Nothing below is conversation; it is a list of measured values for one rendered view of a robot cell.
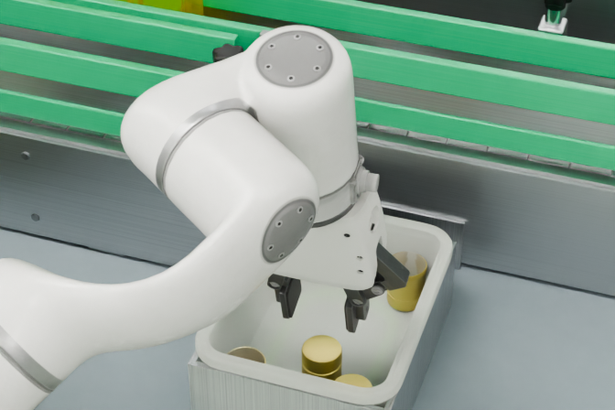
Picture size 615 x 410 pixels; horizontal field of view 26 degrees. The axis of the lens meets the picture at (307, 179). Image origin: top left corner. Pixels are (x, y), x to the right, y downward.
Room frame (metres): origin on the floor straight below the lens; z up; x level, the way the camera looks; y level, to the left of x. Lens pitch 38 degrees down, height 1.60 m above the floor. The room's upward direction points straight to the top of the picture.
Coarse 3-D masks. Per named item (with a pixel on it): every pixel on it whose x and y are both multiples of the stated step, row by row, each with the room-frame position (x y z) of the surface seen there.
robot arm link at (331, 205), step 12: (360, 156) 0.75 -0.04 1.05; (360, 168) 0.74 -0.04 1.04; (360, 180) 0.74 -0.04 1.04; (372, 180) 0.74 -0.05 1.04; (336, 192) 0.72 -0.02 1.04; (348, 192) 0.73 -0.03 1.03; (360, 192) 0.74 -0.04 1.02; (324, 204) 0.72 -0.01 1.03; (336, 204) 0.72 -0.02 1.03; (348, 204) 0.73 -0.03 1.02; (324, 216) 0.72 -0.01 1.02
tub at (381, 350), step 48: (432, 240) 0.91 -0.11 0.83; (336, 288) 0.92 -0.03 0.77; (432, 288) 0.84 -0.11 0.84; (240, 336) 0.84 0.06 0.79; (288, 336) 0.86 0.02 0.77; (336, 336) 0.86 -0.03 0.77; (384, 336) 0.86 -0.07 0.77; (288, 384) 0.74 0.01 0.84; (336, 384) 0.73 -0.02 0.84; (384, 384) 0.73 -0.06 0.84
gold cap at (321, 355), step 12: (324, 336) 0.81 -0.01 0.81; (312, 348) 0.80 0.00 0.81; (324, 348) 0.80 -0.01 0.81; (336, 348) 0.80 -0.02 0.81; (312, 360) 0.78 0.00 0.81; (324, 360) 0.78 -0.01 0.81; (336, 360) 0.79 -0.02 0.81; (312, 372) 0.78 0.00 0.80; (324, 372) 0.78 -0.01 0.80; (336, 372) 0.79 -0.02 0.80
